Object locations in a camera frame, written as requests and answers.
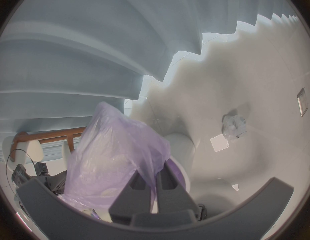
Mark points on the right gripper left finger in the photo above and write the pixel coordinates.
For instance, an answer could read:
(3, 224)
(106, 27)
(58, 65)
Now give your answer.
(131, 204)

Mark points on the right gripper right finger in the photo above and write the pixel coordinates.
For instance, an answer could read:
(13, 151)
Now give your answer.
(175, 201)

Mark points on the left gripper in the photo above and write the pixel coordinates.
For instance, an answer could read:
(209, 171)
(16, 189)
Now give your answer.
(57, 184)

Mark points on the purple plastic bag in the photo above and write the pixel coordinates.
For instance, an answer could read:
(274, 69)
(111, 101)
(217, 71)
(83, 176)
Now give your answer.
(107, 146)

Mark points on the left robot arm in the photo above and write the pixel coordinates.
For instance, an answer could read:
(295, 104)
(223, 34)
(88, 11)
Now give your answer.
(19, 174)

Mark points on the wooden chair with cream cushions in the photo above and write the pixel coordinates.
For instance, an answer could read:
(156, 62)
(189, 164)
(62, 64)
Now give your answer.
(36, 151)

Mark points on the crumpled white paper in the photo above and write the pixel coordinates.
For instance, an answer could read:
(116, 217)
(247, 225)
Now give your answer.
(232, 126)

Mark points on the blue-green curtain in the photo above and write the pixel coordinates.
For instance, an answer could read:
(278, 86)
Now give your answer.
(95, 46)

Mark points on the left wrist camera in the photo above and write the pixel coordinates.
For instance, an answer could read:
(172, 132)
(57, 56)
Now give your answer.
(41, 168)

